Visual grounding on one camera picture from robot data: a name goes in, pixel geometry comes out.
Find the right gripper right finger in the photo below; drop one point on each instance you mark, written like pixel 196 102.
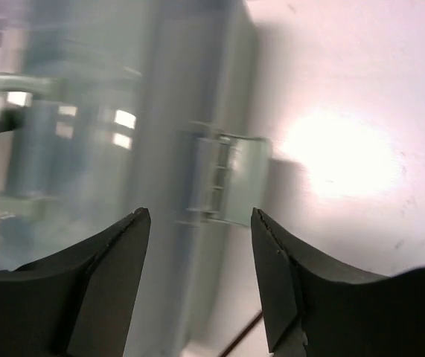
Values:
pixel 316 305

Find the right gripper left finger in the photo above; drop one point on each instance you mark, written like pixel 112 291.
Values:
pixel 78 301

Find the medium red hex key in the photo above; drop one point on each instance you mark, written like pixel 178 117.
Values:
pixel 242 334

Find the green plastic toolbox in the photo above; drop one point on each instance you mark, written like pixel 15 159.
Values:
pixel 107 107

